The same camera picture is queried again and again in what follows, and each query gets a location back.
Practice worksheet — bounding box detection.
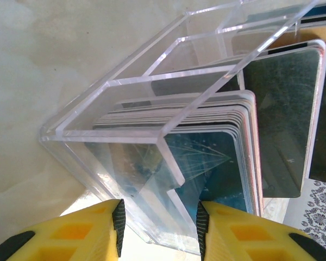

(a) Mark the card stack with blue face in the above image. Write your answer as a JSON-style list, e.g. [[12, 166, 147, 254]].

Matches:
[[84, 91, 263, 218]]

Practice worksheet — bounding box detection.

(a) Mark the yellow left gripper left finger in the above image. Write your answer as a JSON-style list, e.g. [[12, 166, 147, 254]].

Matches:
[[0, 198, 126, 261]]

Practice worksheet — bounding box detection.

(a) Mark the clear acrylic card box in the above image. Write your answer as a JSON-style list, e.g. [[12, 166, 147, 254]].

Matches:
[[39, 0, 323, 255]]

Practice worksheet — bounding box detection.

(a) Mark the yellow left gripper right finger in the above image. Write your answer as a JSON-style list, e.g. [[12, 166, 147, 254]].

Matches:
[[197, 201, 326, 261]]

